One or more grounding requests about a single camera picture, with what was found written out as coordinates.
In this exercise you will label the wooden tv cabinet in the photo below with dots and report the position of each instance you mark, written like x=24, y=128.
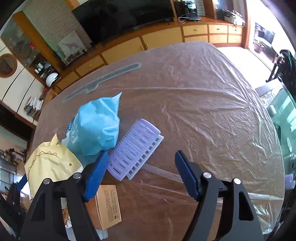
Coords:
x=217, y=32

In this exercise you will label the brown cardboard box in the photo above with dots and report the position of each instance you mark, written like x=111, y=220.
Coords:
x=103, y=208

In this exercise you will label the white helmet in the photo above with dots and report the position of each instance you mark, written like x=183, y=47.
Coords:
x=51, y=78

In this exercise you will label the clear plastic table cover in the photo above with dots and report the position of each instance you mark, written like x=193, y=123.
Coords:
x=203, y=106

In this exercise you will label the dark wooden chair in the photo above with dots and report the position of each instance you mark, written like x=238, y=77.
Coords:
x=284, y=70

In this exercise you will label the grey strip under cover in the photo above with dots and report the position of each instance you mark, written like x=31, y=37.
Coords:
x=92, y=86

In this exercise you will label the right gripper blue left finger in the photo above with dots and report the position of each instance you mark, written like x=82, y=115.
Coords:
x=93, y=175

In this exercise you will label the horse painting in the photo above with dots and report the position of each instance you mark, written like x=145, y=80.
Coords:
x=72, y=47

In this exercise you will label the black flat television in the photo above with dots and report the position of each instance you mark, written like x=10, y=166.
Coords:
x=102, y=20

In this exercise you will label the blue drawstring plastic bag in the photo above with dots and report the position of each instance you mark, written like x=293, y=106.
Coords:
x=94, y=128

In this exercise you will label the yellow paper bag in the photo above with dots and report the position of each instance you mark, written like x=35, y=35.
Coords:
x=50, y=160

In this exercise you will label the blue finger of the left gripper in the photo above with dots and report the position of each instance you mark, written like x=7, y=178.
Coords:
x=21, y=183

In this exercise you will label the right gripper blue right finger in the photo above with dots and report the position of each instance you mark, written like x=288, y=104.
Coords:
x=190, y=174

